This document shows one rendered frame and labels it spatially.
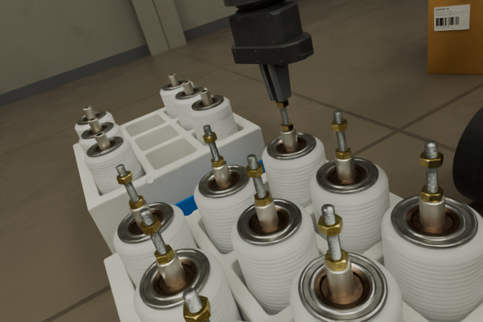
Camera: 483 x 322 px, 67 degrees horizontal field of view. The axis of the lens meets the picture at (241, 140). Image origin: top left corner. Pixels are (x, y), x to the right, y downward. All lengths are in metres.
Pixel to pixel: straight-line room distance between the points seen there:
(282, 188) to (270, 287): 0.17
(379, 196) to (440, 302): 0.12
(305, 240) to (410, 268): 0.10
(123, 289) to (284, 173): 0.27
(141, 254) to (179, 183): 0.32
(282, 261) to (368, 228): 0.12
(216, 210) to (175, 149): 0.41
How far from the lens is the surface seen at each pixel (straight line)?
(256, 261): 0.41
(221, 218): 0.50
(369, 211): 0.46
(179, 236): 0.48
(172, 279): 0.39
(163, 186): 0.76
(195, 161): 0.76
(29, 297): 0.96
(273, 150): 0.55
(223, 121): 0.80
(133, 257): 0.48
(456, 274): 0.40
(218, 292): 0.39
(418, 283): 0.41
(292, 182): 0.53
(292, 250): 0.40
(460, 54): 1.39
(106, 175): 0.76
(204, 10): 3.24
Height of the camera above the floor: 0.52
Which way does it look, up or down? 27 degrees down
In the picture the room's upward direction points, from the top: 16 degrees counter-clockwise
